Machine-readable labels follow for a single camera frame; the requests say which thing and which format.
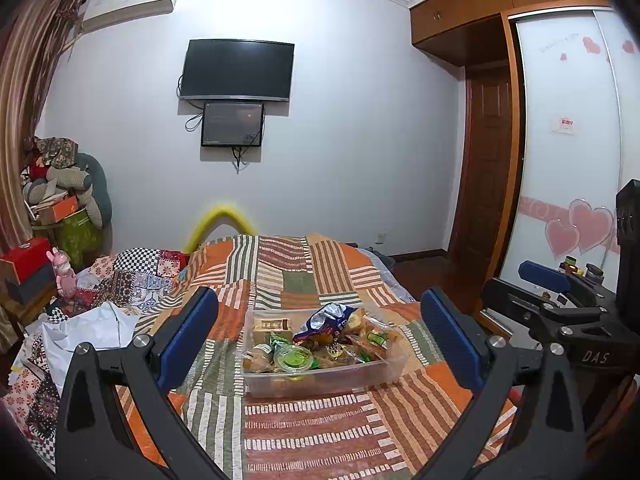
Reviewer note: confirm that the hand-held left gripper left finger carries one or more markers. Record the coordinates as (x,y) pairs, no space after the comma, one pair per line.
(187,340)

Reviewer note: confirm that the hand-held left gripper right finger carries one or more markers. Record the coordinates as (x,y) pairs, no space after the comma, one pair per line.
(450,340)

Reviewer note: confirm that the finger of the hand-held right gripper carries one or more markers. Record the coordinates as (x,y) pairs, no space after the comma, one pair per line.
(520,307)
(545,275)

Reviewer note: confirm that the clear plastic container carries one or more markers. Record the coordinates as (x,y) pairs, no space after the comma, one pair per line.
(325,382)

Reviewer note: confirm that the small jars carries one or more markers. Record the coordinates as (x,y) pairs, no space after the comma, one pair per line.
(582,267)

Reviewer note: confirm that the clear bun packet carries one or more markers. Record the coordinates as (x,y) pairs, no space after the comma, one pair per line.
(259,359)

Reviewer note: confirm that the clear snack packet green edge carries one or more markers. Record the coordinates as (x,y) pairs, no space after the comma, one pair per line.
(375,342)

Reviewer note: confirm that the checkered patchwork quilt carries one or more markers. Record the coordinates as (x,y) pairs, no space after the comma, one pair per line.
(135,280)

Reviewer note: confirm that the brown snack packet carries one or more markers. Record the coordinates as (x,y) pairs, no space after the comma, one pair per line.
(272,331)

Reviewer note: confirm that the grey bed sheet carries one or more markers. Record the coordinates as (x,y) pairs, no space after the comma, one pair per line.
(390,275)

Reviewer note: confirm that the white plastic bag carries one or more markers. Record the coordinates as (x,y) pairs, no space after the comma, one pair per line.
(87,330)

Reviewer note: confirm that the white sliding wardrobe door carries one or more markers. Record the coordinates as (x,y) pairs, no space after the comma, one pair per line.
(565,175)

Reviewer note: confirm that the green lidded jelly cup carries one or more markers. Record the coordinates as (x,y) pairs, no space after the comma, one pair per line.
(294,359)

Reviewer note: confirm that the brown wooden door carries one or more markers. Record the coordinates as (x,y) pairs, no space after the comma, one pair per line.
(487,170)

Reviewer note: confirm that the blue snack packet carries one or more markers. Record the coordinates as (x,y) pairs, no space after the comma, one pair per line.
(322,322)

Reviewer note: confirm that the yellow foam arch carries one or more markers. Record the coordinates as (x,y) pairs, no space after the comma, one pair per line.
(220,212)

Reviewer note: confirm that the pink toy rabbit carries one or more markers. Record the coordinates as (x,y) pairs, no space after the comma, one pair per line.
(64,275)

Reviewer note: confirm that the green gift bag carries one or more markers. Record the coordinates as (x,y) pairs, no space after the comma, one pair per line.
(77,237)

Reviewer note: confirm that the white door sticker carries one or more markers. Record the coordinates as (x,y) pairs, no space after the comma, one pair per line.
(562,125)

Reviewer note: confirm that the orange striped patchwork blanket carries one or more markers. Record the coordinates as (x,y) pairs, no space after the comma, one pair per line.
(320,430)

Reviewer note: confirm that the dark grey box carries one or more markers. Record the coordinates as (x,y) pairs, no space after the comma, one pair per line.
(35,285)

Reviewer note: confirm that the wooden nightstand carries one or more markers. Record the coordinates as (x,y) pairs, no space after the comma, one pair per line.
(20,317)

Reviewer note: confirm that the orange cardboard box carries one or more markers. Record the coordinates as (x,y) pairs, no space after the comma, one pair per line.
(59,210)

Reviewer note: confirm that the red box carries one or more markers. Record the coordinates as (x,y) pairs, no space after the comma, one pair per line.
(25,256)

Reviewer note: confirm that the patterned cushion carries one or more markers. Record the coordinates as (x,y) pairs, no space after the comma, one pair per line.
(57,150)

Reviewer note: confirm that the striped brown curtain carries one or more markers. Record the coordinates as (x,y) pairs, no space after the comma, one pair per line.
(25,125)

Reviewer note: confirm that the wooden upper wardrobe cabinet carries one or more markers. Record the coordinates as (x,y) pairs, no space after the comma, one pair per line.
(465,10)

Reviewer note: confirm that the white air conditioner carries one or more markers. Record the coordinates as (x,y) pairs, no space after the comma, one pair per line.
(127,7)

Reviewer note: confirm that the white wall socket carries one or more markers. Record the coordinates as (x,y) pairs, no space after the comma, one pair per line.
(381,238)

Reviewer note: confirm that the small black wall monitor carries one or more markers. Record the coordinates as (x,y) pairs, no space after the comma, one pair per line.
(232,125)

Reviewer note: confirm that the black wall television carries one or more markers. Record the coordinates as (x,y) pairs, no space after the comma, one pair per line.
(236,70)

